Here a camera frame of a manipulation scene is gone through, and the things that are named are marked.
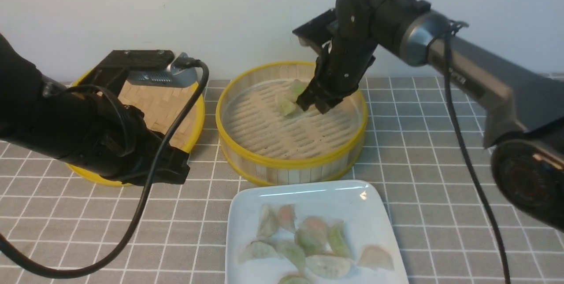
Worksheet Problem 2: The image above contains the white steamer liner cloth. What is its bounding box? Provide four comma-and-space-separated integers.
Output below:
220, 78, 365, 160

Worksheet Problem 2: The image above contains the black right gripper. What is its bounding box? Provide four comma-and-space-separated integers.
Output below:
296, 29, 376, 114

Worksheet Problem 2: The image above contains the pink dumpling plate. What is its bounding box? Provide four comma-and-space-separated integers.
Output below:
300, 216, 329, 243
277, 204, 296, 233

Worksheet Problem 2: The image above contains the pale dumpling plate lower centre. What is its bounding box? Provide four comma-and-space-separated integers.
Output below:
305, 254, 352, 280

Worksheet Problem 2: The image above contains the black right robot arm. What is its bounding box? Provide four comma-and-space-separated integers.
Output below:
293, 0, 564, 231

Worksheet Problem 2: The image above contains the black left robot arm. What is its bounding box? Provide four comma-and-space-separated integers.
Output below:
1, 37, 206, 186

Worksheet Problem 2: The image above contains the yellow rimmed bamboo steamer basket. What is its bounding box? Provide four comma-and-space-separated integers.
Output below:
215, 61, 368, 186

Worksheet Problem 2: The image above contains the pale green dumpling plate middle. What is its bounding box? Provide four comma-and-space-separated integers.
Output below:
276, 240, 306, 272

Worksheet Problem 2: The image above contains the green dumpling plate right centre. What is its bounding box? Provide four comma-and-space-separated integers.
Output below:
327, 221, 352, 259

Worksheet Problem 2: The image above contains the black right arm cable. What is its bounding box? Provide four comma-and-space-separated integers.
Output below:
442, 20, 512, 284

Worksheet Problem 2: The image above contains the grey checked tablecloth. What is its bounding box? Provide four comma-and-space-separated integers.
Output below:
0, 76, 564, 284

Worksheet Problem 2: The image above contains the white square plate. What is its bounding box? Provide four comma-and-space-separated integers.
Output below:
224, 181, 408, 284

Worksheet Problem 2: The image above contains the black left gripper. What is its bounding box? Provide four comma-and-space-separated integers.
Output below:
73, 105, 189, 186

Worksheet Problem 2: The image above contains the pink dumpling plate centre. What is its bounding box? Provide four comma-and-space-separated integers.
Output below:
300, 216, 329, 243

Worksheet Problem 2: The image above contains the pale dumpling plate far left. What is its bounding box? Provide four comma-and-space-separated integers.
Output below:
237, 240, 280, 264

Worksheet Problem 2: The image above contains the green dumpling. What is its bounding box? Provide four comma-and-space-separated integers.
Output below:
275, 93, 297, 117
287, 79, 308, 103

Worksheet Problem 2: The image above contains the pink dumpling plate top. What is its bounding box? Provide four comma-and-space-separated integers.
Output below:
277, 204, 296, 233

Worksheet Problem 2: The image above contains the pale dumpling plate top left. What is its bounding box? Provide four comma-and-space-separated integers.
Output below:
256, 204, 279, 239

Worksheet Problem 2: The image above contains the green dumpling plate bottom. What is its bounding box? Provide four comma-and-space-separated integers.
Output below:
278, 274, 312, 284

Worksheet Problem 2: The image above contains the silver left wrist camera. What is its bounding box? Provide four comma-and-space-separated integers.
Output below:
127, 52, 199, 88

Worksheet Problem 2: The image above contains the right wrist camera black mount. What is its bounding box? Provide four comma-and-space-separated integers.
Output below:
292, 8, 338, 55

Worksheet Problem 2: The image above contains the black left camera cable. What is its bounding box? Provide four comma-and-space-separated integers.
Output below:
0, 57, 210, 280

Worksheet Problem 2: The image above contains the pale dumpling plate far right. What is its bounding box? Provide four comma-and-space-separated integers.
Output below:
356, 245, 395, 271

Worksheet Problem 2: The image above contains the yellow rimmed bamboo steamer lid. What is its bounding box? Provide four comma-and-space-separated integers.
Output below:
65, 69, 206, 187

